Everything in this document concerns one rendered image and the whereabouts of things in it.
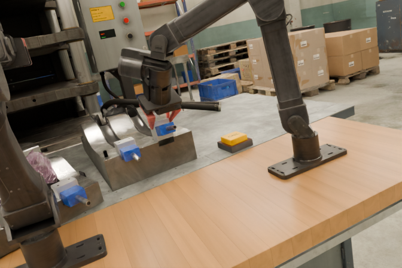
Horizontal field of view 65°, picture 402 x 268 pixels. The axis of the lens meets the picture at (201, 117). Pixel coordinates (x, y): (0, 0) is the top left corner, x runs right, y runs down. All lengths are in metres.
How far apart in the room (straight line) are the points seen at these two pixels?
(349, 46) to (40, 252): 5.11
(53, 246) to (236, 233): 0.32
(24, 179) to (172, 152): 0.46
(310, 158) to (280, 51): 0.26
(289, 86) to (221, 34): 7.46
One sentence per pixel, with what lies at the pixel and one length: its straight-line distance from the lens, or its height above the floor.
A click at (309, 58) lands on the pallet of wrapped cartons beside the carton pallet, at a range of 4.78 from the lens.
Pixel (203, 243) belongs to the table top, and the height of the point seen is 0.80.
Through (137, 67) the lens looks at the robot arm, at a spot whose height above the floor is 1.10.
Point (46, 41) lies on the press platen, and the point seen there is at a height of 1.26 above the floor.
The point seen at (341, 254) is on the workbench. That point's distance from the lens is 1.56.
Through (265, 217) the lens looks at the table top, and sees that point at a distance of 0.64.
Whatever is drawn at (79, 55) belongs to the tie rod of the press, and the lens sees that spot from 1.57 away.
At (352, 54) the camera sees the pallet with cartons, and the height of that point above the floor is 0.43.
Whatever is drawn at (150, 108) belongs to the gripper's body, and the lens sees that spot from 0.81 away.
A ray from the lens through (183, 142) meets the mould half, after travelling 0.92.
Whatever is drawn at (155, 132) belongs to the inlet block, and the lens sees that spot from 0.89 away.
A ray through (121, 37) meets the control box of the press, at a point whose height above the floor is 1.22.
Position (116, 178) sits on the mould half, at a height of 0.83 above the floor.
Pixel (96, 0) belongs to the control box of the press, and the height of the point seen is 1.42.
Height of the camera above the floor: 1.15
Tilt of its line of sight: 14 degrees down
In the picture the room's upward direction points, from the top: 12 degrees counter-clockwise
